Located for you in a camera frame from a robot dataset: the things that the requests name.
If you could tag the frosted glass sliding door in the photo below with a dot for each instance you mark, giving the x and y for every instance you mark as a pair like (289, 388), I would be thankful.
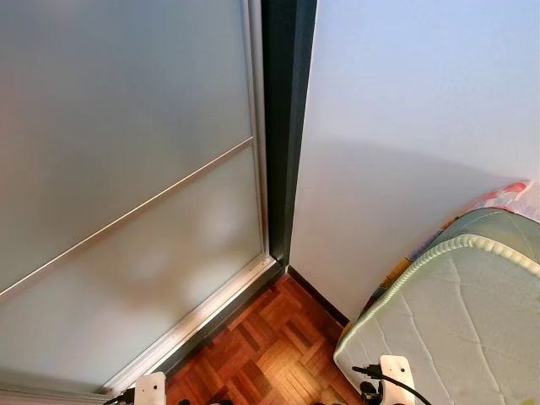
(118, 169)

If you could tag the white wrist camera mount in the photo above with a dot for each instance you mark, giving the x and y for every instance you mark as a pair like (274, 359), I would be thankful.
(150, 388)
(396, 375)

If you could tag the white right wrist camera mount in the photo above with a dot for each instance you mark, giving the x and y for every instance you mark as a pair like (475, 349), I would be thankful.
(396, 375)

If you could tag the dark door frame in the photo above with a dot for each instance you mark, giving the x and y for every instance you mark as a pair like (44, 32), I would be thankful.
(287, 126)

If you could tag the dark wooden baseboard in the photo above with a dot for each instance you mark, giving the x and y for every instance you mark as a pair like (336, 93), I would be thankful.
(319, 297)

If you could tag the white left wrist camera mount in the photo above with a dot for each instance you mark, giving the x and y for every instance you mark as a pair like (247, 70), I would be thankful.
(150, 388)

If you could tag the colourful printed sheet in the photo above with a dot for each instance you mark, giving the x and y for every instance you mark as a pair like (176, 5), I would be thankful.
(519, 201)

